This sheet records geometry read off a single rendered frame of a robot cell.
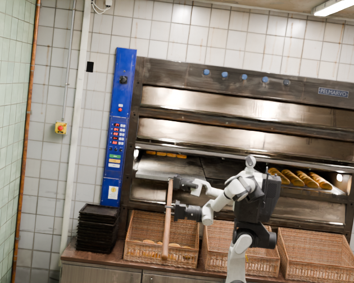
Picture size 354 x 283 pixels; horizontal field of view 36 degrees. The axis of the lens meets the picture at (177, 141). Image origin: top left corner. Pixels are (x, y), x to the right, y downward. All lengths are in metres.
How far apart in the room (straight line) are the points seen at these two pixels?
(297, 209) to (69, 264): 1.89
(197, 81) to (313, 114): 0.98
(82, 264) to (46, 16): 1.95
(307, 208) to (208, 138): 1.01
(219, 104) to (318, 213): 1.22
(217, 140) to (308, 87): 0.85
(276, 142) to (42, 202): 1.99
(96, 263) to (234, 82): 1.78
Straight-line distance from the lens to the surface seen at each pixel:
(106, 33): 4.50
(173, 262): 4.25
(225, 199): 3.18
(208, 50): 4.47
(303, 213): 4.71
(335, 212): 4.79
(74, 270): 4.22
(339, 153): 4.70
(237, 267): 3.77
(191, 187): 4.00
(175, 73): 4.47
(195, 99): 4.47
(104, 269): 4.19
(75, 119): 4.52
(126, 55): 4.44
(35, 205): 4.72
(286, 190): 4.65
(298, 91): 4.59
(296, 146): 4.60
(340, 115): 4.68
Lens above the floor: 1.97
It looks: 7 degrees down
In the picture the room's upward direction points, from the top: 7 degrees clockwise
